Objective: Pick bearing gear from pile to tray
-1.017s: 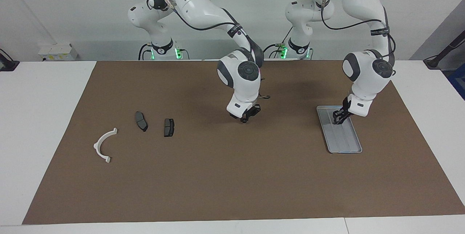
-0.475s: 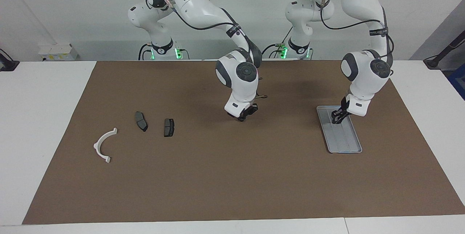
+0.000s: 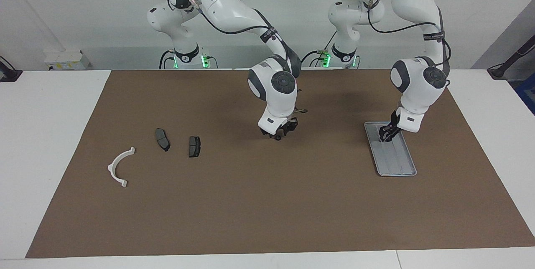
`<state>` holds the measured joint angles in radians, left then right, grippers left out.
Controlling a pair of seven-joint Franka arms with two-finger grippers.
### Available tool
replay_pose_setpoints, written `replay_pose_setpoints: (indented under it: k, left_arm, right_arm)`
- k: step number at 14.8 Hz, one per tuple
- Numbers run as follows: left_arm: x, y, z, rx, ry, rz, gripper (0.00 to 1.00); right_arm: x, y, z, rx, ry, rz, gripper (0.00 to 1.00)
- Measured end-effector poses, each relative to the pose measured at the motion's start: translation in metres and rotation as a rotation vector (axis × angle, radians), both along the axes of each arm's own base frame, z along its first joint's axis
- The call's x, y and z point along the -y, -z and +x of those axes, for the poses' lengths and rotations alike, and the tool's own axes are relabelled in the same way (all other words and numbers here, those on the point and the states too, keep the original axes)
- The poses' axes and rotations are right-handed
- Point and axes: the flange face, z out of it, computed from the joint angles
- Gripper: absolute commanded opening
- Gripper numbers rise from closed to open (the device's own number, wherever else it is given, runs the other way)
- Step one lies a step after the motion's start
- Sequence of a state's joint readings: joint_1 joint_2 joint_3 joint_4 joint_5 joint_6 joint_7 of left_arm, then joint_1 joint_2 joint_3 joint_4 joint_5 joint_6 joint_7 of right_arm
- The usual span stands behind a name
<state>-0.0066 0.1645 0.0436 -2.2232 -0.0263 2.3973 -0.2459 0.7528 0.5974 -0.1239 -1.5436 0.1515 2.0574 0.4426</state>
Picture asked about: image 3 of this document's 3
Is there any silver metal tray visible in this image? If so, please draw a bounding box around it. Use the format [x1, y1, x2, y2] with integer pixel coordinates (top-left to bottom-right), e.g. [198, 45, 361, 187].
[364, 121, 417, 177]

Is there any brown table mat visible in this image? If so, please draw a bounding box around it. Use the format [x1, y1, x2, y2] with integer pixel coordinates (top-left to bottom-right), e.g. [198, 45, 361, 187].
[25, 69, 535, 259]

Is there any curved dark grey brake pad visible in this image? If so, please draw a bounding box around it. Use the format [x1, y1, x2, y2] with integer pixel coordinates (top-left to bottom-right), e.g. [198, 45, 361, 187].
[155, 128, 171, 152]

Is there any black angled stand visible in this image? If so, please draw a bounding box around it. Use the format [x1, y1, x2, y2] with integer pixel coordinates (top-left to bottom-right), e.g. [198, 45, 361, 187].
[487, 35, 535, 81]

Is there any blue crate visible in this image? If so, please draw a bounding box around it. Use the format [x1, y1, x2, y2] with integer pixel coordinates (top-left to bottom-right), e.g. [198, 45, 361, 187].
[516, 73, 535, 115]

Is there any black clamp stand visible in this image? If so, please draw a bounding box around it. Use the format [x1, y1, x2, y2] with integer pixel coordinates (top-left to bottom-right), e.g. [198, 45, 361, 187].
[0, 56, 22, 82]

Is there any black left base cable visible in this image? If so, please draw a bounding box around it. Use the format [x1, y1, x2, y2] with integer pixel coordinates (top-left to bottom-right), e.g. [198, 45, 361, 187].
[298, 31, 338, 68]

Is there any black base cable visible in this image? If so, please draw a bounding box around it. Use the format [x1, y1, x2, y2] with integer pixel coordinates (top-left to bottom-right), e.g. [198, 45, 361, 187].
[159, 50, 176, 69]
[298, 31, 338, 68]

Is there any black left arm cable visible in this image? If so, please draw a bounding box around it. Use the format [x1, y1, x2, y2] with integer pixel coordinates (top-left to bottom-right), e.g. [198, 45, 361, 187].
[367, 0, 452, 77]

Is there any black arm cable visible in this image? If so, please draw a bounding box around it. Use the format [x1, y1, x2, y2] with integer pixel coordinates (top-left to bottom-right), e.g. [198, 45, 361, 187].
[367, 0, 452, 77]
[167, 0, 308, 115]

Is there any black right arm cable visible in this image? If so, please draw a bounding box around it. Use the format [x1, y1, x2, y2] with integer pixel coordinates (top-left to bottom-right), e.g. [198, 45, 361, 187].
[167, 0, 308, 115]

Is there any black right base cable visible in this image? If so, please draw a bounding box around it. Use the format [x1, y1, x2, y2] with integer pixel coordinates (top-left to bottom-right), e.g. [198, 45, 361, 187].
[159, 50, 176, 69]

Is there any white semicircular bracket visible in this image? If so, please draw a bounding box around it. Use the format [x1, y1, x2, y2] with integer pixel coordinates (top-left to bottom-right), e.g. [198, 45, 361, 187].
[107, 147, 136, 188]

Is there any white wall socket box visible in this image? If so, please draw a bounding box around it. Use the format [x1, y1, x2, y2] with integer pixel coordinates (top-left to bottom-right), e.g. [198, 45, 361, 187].
[44, 50, 90, 71]

